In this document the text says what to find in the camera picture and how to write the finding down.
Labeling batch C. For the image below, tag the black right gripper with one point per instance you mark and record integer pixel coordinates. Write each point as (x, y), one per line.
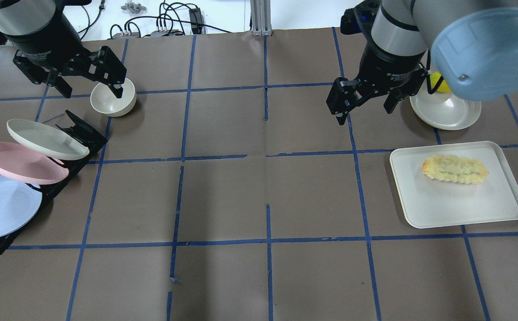
(386, 65)

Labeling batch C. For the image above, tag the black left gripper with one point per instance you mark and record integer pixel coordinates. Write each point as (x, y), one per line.
(44, 46)

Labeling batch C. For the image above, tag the blue plate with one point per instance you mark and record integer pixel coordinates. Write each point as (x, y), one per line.
(18, 204)

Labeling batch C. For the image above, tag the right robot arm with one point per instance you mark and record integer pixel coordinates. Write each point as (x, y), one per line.
(473, 44)

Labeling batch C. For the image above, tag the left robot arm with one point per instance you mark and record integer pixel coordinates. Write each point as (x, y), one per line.
(24, 17)

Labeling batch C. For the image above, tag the black plate rack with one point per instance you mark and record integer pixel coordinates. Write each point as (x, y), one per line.
(86, 135)

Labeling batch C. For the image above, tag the white deep plate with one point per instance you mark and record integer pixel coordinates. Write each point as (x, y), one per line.
(445, 111)

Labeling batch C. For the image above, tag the cream plate in rack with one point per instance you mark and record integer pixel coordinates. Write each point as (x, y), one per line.
(46, 140)

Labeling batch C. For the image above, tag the pink plate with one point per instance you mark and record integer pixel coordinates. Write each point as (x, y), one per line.
(23, 164)

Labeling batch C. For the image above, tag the cream bowl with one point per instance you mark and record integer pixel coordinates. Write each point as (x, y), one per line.
(103, 100)

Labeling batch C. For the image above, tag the yellow lemon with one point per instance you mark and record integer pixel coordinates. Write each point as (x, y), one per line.
(439, 83)

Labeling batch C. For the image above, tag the white rectangular tray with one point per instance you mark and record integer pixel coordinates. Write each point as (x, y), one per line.
(428, 203)

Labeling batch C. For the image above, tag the black power adapter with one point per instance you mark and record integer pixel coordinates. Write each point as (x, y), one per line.
(196, 20)

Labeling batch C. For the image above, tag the aluminium frame post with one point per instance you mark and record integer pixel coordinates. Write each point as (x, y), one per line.
(261, 18)

